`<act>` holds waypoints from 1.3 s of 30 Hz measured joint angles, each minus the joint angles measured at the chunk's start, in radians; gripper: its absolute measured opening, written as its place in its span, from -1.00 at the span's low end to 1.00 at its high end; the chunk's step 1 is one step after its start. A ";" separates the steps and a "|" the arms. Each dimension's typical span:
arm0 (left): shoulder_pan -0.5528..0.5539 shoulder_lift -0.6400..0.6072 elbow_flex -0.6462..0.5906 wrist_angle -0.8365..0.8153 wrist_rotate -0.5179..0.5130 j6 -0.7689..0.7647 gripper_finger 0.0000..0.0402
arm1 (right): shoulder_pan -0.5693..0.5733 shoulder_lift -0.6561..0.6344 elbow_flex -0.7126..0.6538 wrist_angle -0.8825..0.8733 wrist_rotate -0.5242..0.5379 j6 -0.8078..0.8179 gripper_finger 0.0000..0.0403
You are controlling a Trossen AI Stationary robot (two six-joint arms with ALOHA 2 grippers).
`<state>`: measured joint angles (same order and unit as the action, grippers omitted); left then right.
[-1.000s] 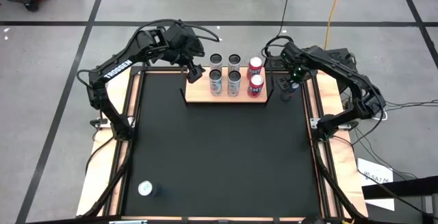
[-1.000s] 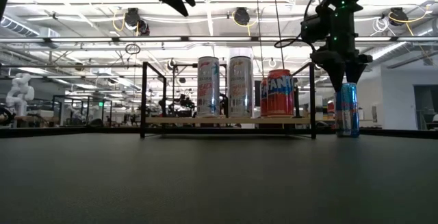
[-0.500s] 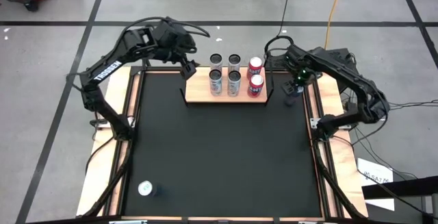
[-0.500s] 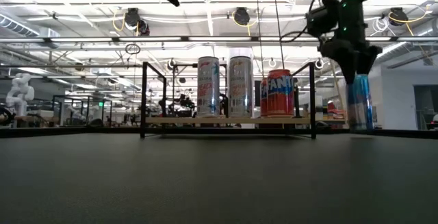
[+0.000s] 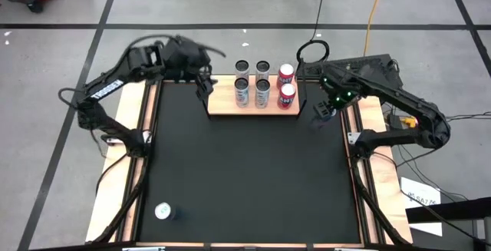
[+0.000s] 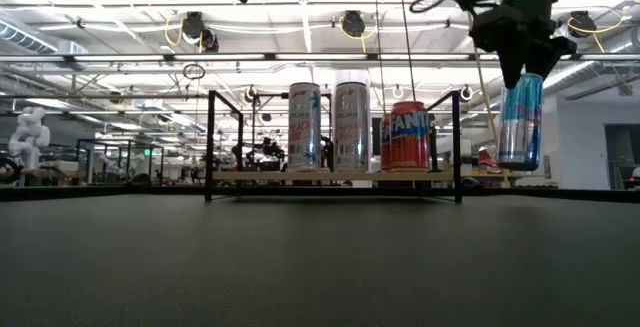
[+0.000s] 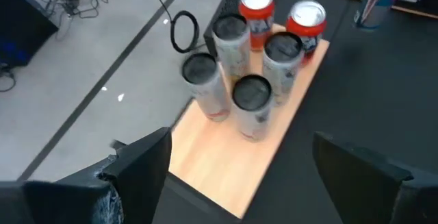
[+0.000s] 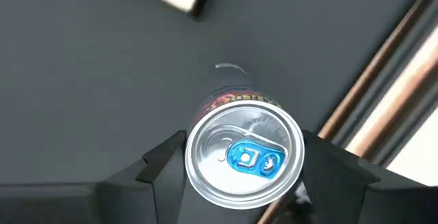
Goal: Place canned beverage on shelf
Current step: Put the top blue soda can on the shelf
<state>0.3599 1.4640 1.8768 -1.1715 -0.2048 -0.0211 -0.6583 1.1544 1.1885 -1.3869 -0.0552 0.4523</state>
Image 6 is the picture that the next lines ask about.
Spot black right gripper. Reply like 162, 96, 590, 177
468, 4, 579, 91

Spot black ceiling cable reel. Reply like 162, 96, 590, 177
568, 10, 596, 38
341, 9, 366, 38
180, 10, 207, 43

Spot black looped camera cable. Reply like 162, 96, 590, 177
408, 0, 459, 15

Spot blue silver Red Bull can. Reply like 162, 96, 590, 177
497, 72, 545, 172

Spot hanging black cable ring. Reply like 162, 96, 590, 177
182, 62, 207, 81

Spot black table mat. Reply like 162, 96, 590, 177
0, 194, 640, 327

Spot black background frame cage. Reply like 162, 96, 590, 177
74, 138, 166, 186

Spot red Fanta can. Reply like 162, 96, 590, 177
388, 100, 431, 172
378, 112, 394, 172

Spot tall white black-lid can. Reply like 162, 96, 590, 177
333, 70, 372, 173
287, 81, 323, 173

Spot grey ceiling air duct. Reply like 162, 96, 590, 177
0, 19, 89, 71

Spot black aluminium table frame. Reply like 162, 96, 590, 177
0, 184, 640, 204

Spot wooden shelf with black frame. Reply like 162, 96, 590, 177
203, 89, 464, 204

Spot black hanging cable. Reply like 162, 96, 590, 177
396, 0, 417, 103
372, 0, 387, 114

